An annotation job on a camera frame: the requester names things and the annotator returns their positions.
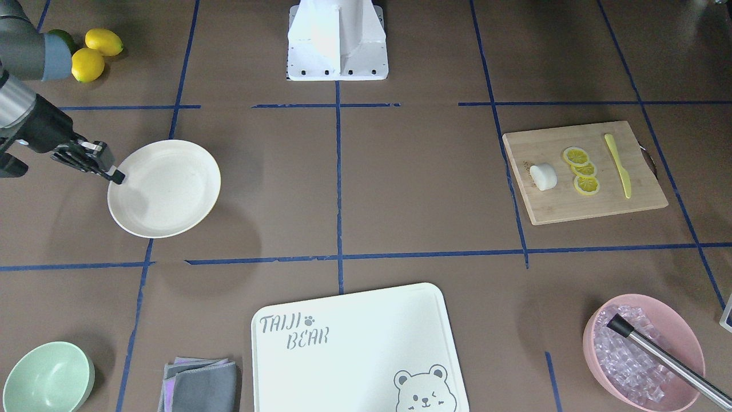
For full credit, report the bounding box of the yellow lemon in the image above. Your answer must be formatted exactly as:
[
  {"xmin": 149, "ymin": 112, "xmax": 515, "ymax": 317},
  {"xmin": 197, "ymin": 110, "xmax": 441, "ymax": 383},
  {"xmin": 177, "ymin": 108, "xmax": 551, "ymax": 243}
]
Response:
[
  {"xmin": 71, "ymin": 47, "xmax": 105, "ymax": 84},
  {"xmin": 84, "ymin": 28, "xmax": 125, "ymax": 57}
]

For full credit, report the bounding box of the top lemon slice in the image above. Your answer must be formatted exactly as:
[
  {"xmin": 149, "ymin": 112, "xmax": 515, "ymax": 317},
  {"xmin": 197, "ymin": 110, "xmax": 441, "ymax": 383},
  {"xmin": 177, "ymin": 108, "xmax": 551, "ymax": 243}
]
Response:
[{"xmin": 562, "ymin": 146, "xmax": 590, "ymax": 168}]

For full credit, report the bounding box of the white bear tray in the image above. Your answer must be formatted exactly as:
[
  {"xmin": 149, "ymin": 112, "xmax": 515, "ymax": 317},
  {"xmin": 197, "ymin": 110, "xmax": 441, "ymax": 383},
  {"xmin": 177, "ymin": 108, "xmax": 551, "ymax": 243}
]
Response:
[{"xmin": 251, "ymin": 283, "xmax": 469, "ymax": 411}]

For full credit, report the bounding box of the cream round plate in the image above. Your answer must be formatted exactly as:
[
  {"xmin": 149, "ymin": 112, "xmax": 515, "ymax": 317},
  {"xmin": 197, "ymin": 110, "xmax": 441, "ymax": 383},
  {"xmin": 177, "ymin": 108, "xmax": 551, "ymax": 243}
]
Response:
[{"xmin": 107, "ymin": 139, "xmax": 221, "ymax": 238}]

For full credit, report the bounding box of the yellow plastic knife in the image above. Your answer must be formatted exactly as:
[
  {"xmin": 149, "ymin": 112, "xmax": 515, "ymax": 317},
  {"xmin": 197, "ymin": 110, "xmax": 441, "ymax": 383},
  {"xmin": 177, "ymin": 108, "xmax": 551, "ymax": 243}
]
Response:
[{"xmin": 603, "ymin": 133, "xmax": 632, "ymax": 199}]

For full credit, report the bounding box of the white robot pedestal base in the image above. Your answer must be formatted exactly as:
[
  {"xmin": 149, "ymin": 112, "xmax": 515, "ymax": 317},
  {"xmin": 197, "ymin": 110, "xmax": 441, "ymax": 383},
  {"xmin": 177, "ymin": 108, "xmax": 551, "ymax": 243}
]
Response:
[{"xmin": 286, "ymin": 1, "xmax": 389, "ymax": 81}]

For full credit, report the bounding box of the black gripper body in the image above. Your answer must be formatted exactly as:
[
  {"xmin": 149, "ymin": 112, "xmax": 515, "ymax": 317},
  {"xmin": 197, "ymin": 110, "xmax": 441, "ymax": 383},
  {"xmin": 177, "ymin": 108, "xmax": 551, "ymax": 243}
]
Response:
[{"xmin": 15, "ymin": 97, "xmax": 106, "ymax": 172}]

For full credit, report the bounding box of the bamboo cutting board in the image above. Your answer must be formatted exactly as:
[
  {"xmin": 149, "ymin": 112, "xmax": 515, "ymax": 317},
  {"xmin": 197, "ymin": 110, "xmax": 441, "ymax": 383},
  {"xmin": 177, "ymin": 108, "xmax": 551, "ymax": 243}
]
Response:
[{"xmin": 503, "ymin": 121, "xmax": 669, "ymax": 226}]

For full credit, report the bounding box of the grey folded cloth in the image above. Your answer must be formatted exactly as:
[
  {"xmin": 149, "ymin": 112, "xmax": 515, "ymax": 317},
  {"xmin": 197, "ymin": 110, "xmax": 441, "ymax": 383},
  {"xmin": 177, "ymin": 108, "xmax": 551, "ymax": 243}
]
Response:
[{"xmin": 157, "ymin": 357, "xmax": 238, "ymax": 411}]

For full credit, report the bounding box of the bottom lemon slice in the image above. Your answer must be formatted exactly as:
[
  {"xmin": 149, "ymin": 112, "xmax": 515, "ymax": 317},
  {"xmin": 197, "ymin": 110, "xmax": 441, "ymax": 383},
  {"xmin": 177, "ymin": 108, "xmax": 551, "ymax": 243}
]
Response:
[{"xmin": 573, "ymin": 176, "xmax": 600, "ymax": 196}]

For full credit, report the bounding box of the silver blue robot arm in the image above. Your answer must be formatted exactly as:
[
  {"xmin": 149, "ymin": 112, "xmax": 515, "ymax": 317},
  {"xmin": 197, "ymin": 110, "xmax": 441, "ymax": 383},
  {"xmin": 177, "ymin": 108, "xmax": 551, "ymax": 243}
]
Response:
[{"xmin": 1, "ymin": 1, "xmax": 125, "ymax": 185}]

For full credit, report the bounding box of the lower yellow lemon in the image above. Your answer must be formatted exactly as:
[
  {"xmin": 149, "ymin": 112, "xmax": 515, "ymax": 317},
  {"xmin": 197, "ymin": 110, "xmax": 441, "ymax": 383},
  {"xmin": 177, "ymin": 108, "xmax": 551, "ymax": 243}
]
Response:
[{"xmin": 71, "ymin": 47, "xmax": 105, "ymax": 84}]

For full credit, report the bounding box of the green lime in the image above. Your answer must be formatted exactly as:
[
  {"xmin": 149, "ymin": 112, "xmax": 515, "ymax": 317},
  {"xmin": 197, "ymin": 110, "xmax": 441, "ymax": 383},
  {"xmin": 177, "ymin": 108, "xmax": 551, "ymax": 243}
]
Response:
[{"xmin": 47, "ymin": 29, "xmax": 78, "ymax": 54}]

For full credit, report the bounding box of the lemon slice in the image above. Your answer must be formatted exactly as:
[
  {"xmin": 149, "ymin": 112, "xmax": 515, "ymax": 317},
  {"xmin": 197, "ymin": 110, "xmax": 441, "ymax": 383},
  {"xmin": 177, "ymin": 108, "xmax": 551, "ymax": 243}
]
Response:
[
  {"xmin": 571, "ymin": 161, "xmax": 596, "ymax": 179},
  {"xmin": 573, "ymin": 176, "xmax": 600, "ymax": 196},
  {"xmin": 562, "ymin": 146, "xmax": 590, "ymax": 168}
]

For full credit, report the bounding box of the middle lemon slice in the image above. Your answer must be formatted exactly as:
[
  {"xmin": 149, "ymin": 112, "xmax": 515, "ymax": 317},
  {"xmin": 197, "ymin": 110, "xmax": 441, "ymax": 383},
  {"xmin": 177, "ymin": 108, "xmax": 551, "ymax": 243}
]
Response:
[{"xmin": 571, "ymin": 161, "xmax": 596, "ymax": 179}]

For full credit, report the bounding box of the upper yellow lemon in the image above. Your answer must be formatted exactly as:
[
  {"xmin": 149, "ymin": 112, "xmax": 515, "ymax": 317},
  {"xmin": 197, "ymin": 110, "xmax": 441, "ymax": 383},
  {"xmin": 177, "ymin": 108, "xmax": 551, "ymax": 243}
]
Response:
[{"xmin": 84, "ymin": 28, "xmax": 125, "ymax": 57}]

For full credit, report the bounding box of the green bowl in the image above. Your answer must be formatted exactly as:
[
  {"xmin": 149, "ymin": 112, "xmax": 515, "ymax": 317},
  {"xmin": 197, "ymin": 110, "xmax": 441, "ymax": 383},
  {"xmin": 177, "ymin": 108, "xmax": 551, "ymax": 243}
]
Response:
[{"xmin": 2, "ymin": 341, "xmax": 95, "ymax": 411}]

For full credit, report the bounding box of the steel muddler black tip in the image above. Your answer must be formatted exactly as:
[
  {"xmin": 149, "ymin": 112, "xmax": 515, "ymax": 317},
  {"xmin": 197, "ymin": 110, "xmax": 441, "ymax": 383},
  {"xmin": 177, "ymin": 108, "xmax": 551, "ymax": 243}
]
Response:
[{"xmin": 606, "ymin": 314, "xmax": 731, "ymax": 411}]

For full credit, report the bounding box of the pink bowl with ice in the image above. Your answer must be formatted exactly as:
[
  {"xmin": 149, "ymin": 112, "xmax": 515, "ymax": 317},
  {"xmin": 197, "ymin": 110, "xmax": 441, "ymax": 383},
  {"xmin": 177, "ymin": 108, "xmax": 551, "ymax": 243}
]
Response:
[{"xmin": 583, "ymin": 294, "xmax": 706, "ymax": 411}]

